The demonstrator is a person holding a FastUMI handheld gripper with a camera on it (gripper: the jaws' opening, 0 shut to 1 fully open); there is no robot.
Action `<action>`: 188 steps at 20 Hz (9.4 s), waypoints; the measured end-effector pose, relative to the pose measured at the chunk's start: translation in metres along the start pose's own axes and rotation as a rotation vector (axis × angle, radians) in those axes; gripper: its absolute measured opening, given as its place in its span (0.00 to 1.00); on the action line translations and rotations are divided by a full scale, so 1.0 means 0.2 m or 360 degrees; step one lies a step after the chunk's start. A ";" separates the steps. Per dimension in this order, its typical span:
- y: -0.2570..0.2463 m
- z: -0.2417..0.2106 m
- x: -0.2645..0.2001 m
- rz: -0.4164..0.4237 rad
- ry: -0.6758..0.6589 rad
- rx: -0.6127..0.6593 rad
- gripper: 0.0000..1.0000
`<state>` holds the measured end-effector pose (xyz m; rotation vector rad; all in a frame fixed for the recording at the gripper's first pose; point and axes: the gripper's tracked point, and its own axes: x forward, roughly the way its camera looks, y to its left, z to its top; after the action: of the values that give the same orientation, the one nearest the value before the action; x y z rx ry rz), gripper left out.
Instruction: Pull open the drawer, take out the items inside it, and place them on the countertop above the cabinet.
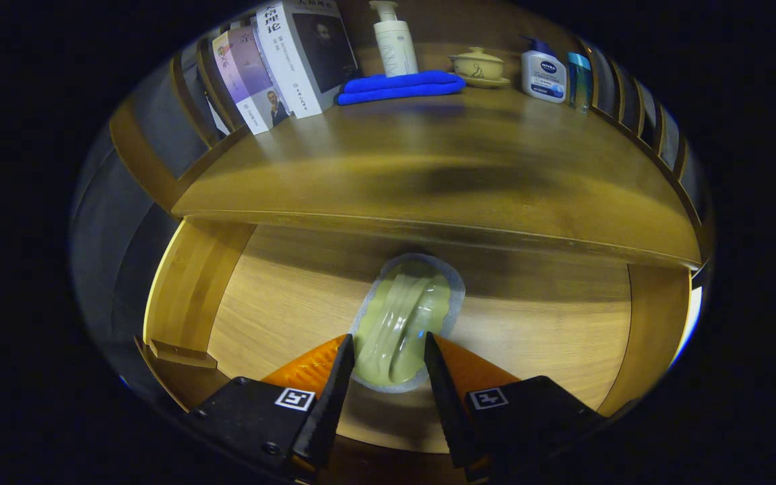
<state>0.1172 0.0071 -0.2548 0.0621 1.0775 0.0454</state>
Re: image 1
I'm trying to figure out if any black backdrop cloth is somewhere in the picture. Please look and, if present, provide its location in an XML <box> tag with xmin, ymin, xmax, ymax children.
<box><xmin>70</xmin><ymin>61</ymin><xmax>180</xmax><ymax>364</ymax></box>

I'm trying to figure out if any white and black book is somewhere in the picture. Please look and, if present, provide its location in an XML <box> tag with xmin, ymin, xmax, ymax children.
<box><xmin>255</xmin><ymin>0</ymin><xmax>360</xmax><ymax>120</ymax></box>

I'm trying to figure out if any yellow lidded tea cup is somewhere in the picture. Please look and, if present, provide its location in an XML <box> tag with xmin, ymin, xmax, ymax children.
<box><xmin>448</xmin><ymin>46</ymin><xmax>512</xmax><ymax>89</ymax></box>

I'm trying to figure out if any teal bottle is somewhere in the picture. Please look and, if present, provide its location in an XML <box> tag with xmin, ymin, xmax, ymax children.
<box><xmin>567</xmin><ymin>52</ymin><xmax>593</xmax><ymax>113</ymax></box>

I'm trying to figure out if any blue folded cloth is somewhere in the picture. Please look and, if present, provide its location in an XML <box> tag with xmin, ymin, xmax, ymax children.
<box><xmin>335</xmin><ymin>69</ymin><xmax>467</xmax><ymax>107</ymax></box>

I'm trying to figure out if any purple book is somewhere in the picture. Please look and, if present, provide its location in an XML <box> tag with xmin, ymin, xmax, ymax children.
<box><xmin>212</xmin><ymin>26</ymin><xmax>292</xmax><ymax>135</ymax></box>

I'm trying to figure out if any wooden cabinet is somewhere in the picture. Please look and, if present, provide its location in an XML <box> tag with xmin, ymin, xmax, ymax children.
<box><xmin>108</xmin><ymin>0</ymin><xmax>717</xmax><ymax>270</ymax></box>

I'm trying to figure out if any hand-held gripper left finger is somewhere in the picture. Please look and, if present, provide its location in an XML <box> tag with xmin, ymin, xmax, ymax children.
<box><xmin>188</xmin><ymin>333</ymin><xmax>356</xmax><ymax>482</ymax></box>

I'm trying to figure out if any wooden drawer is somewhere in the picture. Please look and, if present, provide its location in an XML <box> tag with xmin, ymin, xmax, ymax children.
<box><xmin>133</xmin><ymin>217</ymin><xmax>693</xmax><ymax>480</ymax></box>

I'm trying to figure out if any white pump bottle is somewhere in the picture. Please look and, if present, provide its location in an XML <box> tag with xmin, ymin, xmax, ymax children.
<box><xmin>369</xmin><ymin>0</ymin><xmax>420</xmax><ymax>77</ymax></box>

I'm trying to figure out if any wooden countertop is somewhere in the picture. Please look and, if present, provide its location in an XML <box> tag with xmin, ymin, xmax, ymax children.
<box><xmin>171</xmin><ymin>84</ymin><xmax>704</xmax><ymax>269</ymax></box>

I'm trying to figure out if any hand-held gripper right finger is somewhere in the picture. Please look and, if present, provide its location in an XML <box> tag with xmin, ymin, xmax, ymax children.
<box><xmin>422</xmin><ymin>331</ymin><xmax>607</xmax><ymax>482</ymax></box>

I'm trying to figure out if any white lotion bottle blue cap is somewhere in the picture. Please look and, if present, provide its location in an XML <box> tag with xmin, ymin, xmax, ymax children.
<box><xmin>520</xmin><ymin>36</ymin><xmax>568</xmax><ymax>104</ymax></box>

